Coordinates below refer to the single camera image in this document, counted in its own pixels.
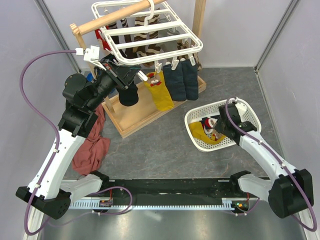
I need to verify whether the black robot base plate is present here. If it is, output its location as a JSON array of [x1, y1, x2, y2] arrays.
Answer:
[[90, 178, 248, 207]]

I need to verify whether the black hanging sock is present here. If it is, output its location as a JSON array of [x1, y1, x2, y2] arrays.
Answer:
[[117, 83, 139, 107]]

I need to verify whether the blue cloth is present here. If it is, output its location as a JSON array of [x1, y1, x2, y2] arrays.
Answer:
[[86, 72, 96, 82]]

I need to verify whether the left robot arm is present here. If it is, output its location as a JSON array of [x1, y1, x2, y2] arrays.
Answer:
[[15, 58, 141, 220]]

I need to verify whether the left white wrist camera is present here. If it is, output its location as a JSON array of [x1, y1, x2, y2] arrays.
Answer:
[[75, 45, 107, 71]]

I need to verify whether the white plastic laundry basket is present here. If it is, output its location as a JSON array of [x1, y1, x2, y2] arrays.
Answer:
[[184, 99, 262, 153]]

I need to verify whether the red-brown cloth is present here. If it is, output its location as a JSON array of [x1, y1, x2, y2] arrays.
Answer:
[[72, 105, 111, 175]]

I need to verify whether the red white hanging sock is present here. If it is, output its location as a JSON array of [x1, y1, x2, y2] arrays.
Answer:
[[94, 29, 111, 51]]

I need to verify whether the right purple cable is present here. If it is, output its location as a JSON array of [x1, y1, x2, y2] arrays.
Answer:
[[224, 97, 316, 231]]

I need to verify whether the grey striped hanging sock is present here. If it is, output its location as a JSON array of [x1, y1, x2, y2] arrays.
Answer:
[[165, 27, 181, 37]]

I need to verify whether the purple cable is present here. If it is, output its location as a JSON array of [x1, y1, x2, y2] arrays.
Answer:
[[224, 97, 316, 231], [19, 49, 77, 236]]

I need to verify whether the navy patterned sock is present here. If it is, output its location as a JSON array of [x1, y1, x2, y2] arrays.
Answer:
[[162, 61, 187, 102]]

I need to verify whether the yellow sock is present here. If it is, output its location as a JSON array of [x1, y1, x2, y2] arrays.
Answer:
[[188, 121, 226, 145], [144, 71, 174, 112]]

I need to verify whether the brown striped hanging sock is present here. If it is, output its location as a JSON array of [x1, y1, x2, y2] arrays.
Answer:
[[107, 13, 186, 67]]

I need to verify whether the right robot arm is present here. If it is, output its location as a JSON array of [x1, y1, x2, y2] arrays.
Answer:
[[214, 102, 314, 219]]

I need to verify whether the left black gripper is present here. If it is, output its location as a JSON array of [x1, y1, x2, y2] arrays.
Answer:
[[86, 58, 142, 111]]

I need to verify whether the navy santa sock pair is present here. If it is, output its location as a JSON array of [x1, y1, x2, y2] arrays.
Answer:
[[200, 115, 218, 134]]

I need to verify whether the beige brown argyle sock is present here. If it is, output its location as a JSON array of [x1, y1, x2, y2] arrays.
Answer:
[[177, 40, 203, 71]]

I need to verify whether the white plastic clip hanger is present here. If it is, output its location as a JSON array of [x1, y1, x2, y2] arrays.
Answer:
[[96, 1, 203, 72]]

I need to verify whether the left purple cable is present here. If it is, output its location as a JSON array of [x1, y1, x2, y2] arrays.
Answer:
[[19, 49, 77, 236]]

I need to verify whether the grey slotted cable duct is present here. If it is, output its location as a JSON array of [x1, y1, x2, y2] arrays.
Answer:
[[69, 198, 235, 211]]

